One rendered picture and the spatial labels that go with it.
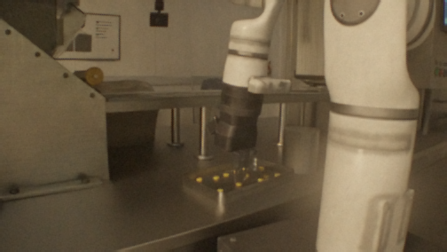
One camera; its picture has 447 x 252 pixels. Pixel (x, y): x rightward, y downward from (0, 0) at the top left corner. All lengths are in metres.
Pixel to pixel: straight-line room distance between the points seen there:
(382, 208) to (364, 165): 0.05
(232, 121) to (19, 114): 0.37
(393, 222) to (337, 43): 0.19
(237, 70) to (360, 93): 0.26
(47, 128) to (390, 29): 0.53
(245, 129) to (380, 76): 0.31
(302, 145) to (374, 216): 0.37
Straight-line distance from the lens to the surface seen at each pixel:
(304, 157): 0.67
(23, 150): 0.60
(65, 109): 0.59
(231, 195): 0.51
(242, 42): 0.50
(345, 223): 0.33
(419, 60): 1.10
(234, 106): 0.51
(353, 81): 0.30
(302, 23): 1.21
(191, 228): 0.43
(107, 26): 4.56
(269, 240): 0.41
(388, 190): 0.32
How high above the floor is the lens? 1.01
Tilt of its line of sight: 10 degrees down
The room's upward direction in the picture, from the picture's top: 1 degrees clockwise
